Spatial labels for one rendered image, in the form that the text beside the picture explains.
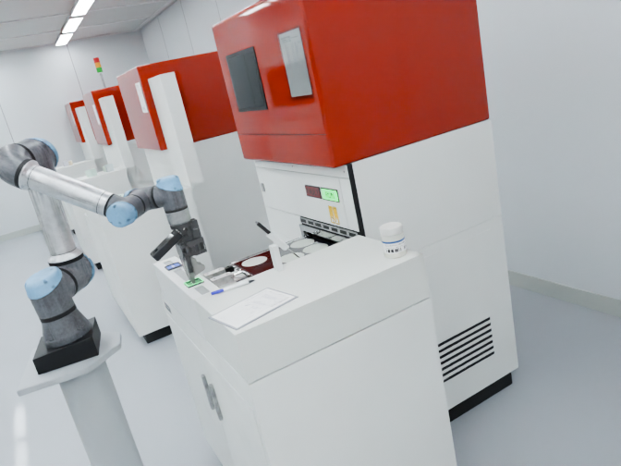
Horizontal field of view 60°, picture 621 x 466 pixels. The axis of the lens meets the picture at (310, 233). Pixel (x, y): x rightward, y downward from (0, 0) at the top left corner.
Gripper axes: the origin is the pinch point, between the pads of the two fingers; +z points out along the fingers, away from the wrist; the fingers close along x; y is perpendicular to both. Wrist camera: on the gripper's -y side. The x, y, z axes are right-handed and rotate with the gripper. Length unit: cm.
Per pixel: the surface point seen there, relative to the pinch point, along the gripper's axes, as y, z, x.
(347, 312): 29, 9, -50
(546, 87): 207, -24, 20
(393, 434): 36, 54, -50
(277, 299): 13.3, 0.6, -40.3
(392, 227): 52, -8, -45
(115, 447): -39, 50, 10
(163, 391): -8, 97, 120
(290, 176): 58, -18, 30
